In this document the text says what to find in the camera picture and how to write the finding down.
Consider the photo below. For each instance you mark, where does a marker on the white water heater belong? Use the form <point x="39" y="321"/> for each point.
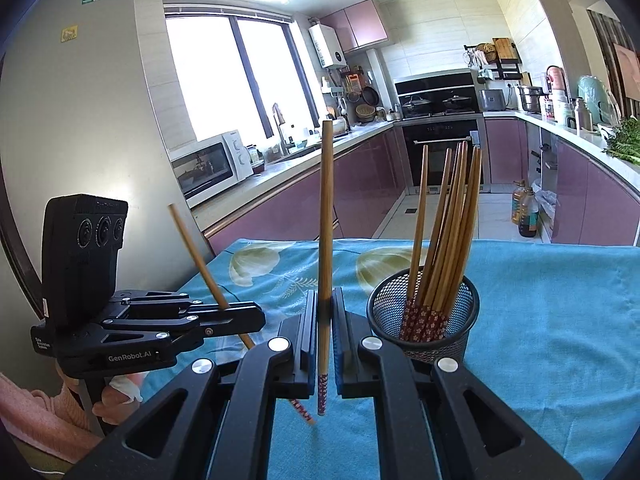
<point x="327" y="46"/>

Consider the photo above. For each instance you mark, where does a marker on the black mesh utensil holder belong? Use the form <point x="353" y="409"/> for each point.
<point x="423" y="333"/>

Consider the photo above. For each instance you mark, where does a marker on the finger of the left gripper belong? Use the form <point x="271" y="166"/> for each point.
<point x="155" y="298"/>
<point x="239" y="318"/>

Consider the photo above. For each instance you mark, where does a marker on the black stove hood unit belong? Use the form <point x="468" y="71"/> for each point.
<point x="448" y="92"/>

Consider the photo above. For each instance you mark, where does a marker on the black built-in oven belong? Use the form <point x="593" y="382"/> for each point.
<point x="440" y="134"/>

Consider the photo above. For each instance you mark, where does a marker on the kitchen faucet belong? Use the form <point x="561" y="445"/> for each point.
<point x="279" y="121"/>

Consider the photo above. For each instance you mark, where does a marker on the pink sleeve left forearm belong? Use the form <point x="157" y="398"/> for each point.
<point x="56" y="425"/>

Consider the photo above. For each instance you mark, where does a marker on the black wall shelf rack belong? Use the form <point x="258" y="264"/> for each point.
<point x="497" y="59"/>

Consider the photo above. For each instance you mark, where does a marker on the white microwave oven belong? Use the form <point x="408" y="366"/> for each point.
<point x="208" y="167"/>

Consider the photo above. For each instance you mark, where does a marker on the dark soy sauce bottle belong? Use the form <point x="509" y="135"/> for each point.
<point x="528" y="215"/>

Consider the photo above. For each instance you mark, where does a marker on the grey refrigerator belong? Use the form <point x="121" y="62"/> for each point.
<point x="77" y="117"/>

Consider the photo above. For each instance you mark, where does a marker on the mint green appliance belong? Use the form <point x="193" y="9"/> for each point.
<point x="599" y="101"/>

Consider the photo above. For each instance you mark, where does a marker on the black camera box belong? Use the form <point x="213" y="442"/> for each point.
<point x="81" y="238"/>

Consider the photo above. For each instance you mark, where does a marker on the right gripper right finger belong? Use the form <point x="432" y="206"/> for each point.
<point x="438" y="423"/>

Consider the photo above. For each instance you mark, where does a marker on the green leafy vegetables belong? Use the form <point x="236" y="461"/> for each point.
<point x="623" y="142"/>

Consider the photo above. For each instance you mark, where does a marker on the steel cooking pot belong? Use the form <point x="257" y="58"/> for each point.
<point x="529" y="98"/>

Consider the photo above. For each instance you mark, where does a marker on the blue floral tablecloth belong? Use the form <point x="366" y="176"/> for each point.
<point x="557" y="339"/>

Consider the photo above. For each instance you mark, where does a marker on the cooking oil bottle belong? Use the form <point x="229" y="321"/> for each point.
<point x="518" y="194"/>

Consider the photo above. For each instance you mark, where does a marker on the left hand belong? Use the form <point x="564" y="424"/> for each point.
<point x="119" y="399"/>

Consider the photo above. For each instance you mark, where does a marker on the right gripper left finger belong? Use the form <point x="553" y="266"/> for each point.
<point x="213" y="421"/>

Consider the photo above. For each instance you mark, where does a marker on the pink thermos kettle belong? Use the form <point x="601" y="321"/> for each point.
<point x="556" y="84"/>

